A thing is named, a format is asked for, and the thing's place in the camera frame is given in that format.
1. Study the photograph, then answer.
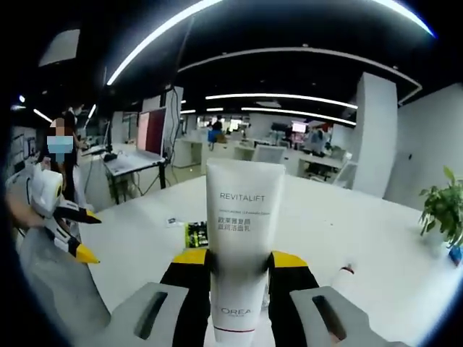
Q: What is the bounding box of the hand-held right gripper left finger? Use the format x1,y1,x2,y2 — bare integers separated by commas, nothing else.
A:
108,248,214,347

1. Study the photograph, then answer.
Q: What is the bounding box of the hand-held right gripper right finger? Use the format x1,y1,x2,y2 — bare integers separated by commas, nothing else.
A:
266,249,395,347

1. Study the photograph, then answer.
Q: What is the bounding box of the tall red-collared skincare bottle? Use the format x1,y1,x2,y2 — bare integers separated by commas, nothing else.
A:
329,262,360,301

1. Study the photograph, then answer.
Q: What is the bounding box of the white skincare tube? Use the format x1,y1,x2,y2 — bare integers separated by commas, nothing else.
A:
205,158,286,343

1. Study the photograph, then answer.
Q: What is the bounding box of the person's left hand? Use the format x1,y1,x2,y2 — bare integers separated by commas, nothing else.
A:
7,191,48,231

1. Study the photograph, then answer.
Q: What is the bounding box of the green black snack packet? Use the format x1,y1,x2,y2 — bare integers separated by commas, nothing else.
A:
184,220,210,250

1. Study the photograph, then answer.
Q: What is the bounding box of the red screen monitor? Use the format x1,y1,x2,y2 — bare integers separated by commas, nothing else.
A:
136,107,168,157

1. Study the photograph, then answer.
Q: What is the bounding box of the white ceiling air conditioner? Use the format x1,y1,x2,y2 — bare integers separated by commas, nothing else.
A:
38,28,81,68

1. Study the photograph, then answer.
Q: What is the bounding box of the potted green plant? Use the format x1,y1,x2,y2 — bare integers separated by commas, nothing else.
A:
419,166,463,268

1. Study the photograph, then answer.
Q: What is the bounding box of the white square pillar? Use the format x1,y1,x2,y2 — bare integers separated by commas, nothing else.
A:
352,71,399,199

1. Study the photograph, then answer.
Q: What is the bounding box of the curved ceiling light strip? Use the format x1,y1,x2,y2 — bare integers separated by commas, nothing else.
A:
241,106,357,126
205,93,359,109

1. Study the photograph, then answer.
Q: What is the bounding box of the long ceiling light strip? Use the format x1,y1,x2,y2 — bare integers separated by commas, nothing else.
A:
106,0,225,86

